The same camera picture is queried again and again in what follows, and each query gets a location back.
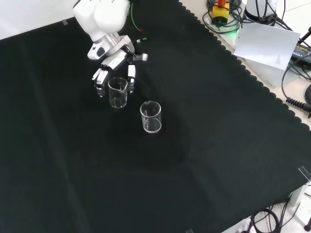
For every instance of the grey tape piece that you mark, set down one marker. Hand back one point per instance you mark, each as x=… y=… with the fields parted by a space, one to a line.
x=65 y=22

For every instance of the pale board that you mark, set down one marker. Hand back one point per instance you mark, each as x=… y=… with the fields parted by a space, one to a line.
x=264 y=46

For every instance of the yellow stop button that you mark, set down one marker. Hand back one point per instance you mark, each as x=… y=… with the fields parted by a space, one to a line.
x=220 y=13

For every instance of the black power adapter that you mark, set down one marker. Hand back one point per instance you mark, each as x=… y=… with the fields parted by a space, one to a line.
x=302 y=51

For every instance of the grey metal bracket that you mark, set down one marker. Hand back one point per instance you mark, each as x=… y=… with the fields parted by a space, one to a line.
x=300 y=193

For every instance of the clear graduated glass beaker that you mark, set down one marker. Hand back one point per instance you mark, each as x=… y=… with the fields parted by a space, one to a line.
x=118 y=95

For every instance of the white and black device base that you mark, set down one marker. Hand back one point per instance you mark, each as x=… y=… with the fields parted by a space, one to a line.
x=257 y=11

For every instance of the clear plain glass beaker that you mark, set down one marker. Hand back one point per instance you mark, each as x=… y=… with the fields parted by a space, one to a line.
x=151 y=119

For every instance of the white power strip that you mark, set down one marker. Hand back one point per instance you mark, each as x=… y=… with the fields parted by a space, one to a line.
x=243 y=225

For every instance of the black bench cloth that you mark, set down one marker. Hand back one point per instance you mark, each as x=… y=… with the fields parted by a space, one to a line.
x=121 y=157

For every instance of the clear plastic clip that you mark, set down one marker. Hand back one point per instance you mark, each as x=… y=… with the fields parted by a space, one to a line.
x=305 y=172

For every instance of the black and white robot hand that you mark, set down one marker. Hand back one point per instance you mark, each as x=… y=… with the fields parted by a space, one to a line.
x=114 y=60

